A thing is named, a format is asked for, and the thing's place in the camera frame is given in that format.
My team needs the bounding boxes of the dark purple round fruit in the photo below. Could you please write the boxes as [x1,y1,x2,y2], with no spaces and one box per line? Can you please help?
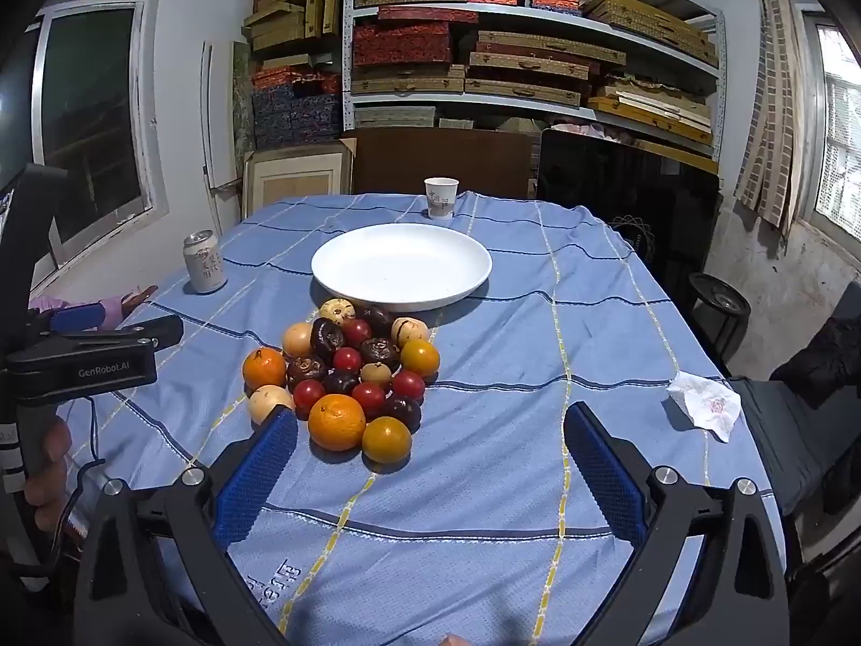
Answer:
[383,396,422,433]

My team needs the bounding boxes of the window with frosted panes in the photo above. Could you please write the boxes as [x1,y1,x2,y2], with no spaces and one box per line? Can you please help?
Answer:
[797,6,861,243]

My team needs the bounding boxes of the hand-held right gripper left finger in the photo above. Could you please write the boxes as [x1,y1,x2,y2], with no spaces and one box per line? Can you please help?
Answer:
[74,407,298,646]

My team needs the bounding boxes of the black cable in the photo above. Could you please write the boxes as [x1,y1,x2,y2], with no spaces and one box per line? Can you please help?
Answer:
[63,397,109,539]

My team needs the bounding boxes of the black round stool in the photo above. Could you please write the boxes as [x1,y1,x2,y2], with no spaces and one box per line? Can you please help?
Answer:
[687,272,752,378]

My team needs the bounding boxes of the blue checked tablecloth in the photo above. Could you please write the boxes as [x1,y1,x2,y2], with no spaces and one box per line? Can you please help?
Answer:
[57,192,785,646]

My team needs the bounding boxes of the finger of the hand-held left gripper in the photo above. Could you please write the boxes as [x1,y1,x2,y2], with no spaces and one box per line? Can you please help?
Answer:
[108,314,184,349]
[30,306,110,336]

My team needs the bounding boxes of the orange tangerine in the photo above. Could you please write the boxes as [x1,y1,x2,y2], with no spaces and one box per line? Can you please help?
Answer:
[243,348,288,391]
[308,393,367,453]

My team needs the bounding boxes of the pale orange round fruit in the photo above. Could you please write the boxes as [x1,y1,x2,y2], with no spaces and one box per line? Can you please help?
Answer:
[283,322,316,359]

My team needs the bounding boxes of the wooden picture frame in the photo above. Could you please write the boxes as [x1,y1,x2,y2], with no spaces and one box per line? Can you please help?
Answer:
[242,144,354,223]

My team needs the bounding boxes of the stack of tan woven boxes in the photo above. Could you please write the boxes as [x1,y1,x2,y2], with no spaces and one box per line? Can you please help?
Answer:
[350,0,721,149]

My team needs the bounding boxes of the white paper cup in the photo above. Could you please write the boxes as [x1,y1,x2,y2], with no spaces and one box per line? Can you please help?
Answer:
[424,177,460,220]

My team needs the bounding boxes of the brick patterned curtain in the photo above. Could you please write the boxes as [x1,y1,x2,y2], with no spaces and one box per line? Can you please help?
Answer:
[733,0,818,230]

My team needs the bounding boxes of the stack of red brocade boxes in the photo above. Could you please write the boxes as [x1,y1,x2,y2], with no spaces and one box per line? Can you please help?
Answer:
[353,5,480,68]

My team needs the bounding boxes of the tall white board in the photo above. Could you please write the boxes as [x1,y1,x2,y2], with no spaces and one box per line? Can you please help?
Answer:
[200,40,246,189]

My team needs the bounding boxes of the pale cream round fruit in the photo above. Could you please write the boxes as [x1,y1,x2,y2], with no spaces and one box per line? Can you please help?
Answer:
[249,385,295,426]

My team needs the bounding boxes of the green marbled panel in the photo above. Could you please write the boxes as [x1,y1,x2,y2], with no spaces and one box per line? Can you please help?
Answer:
[232,40,257,156]

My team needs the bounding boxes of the white metal shelf rack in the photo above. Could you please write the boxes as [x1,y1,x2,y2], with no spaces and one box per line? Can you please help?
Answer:
[343,0,728,163]

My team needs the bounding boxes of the pile of tan woven boxes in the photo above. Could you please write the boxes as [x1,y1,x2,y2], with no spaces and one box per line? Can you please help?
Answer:
[242,0,341,55]

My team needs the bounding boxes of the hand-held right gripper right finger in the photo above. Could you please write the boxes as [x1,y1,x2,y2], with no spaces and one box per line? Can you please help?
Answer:
[563,402,788,646]

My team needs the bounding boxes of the large black panel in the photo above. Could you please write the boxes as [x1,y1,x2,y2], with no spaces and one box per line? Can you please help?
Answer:
[537,128,724,324]

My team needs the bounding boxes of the person's left hand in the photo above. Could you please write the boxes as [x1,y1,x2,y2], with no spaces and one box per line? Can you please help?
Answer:
[25,420,72,532]

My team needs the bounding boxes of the brown board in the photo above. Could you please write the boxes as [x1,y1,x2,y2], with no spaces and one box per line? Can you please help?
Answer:
[353,129,539,199]

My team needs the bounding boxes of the white beverage can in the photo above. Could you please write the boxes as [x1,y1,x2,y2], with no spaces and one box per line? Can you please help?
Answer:
[184,229,228,295]

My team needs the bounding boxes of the orange brocade boxes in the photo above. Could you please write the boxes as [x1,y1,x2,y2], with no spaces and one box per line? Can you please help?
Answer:
[252,66,343,96]

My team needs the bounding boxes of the white oval plate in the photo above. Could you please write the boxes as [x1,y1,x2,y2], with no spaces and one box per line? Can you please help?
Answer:
[310,223,493,311]

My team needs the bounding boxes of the crumpled white tissue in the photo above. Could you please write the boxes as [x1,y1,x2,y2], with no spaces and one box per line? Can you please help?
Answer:
[666,370,743,444]

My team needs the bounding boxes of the stack of blue brocade boxes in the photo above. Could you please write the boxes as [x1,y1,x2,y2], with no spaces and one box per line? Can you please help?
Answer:
[252,84,344,149]

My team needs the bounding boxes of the aluminium frame window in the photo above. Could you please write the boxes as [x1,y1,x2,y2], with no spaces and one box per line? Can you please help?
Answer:
[0,0,169,277]

